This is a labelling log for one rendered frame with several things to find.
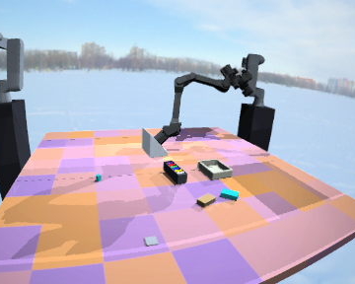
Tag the cyan rectangular block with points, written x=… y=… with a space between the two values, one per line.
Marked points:
x=228 y=193

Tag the tan rectangular block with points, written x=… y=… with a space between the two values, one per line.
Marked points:
x=206 y=200

